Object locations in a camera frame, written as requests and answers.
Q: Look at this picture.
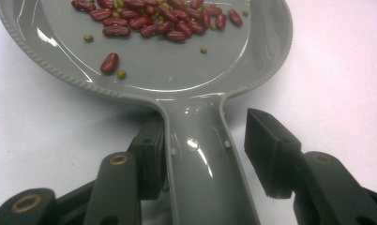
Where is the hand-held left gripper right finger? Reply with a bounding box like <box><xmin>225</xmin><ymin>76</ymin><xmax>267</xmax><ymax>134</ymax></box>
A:
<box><xmin>244</xmin><ymin>107</ymin><xmax>304</xmax><ymax>200</ymax></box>

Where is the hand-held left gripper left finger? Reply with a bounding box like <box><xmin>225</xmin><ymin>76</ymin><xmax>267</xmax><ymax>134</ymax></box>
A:
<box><xmin>127</xmin><ymin>112</ymin><xmax>168</xmax><ymax>202</ymax></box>

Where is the grey dustpan with orange edge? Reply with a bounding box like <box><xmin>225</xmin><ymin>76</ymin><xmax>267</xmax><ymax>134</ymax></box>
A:
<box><xmin>0</xmin><ymin>0</ymin><xmax>294</xmax><ymax>225</ymax></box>

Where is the group of small green beans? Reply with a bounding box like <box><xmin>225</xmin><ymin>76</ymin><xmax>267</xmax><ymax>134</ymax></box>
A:
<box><xmin>83</xmin><ymin>0</ymin><xmax>250</xmax><ymax>81</ymax></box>

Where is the group of red kidney beans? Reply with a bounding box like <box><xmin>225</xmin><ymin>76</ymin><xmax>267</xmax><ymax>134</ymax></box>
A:
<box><xmin>71</xmin><ymin>0</ymin><xmax>244</xmax><ymax>75</ymax></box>

